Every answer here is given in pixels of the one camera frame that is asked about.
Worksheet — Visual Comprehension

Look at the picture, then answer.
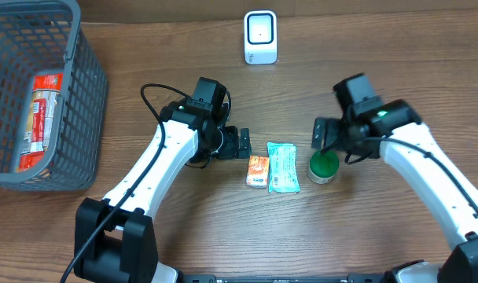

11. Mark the orange tissue pack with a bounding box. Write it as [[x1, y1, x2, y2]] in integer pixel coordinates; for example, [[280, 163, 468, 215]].
[[246, 156, 270, 188]]

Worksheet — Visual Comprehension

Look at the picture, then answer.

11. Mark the green lid jar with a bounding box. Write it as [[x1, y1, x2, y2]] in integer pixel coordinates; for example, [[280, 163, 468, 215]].
[[307, 151, 340, 185]]

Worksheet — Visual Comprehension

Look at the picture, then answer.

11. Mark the teal wet wipes pack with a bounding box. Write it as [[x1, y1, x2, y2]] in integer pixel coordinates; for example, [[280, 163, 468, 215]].
[[267, 142, 300, 193]]

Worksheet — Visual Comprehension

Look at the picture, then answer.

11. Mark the red orange snack bag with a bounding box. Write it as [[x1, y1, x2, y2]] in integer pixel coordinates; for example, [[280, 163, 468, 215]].
[[17, 73, 63, 172]]

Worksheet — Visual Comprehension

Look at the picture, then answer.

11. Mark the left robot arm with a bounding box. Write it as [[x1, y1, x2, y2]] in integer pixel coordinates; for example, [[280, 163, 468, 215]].
[[61, 77, 252, 283]]

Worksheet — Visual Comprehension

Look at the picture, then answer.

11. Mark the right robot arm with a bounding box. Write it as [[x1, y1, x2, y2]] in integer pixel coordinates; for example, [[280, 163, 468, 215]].
[[307, 73, 478, 283]]

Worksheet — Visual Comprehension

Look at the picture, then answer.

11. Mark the white barcode scanner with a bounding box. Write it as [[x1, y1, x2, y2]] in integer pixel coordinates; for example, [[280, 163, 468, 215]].
[[244, 10, 278, 64]]

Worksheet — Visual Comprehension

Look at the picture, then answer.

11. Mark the grey plastic shopping basket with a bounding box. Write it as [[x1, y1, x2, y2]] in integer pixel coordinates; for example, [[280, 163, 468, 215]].
[[0, 0, 108, 191]]

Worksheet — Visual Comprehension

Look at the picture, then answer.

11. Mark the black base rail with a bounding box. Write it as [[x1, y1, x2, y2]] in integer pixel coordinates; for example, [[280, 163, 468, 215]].
[[177, 274, 386, 283]]

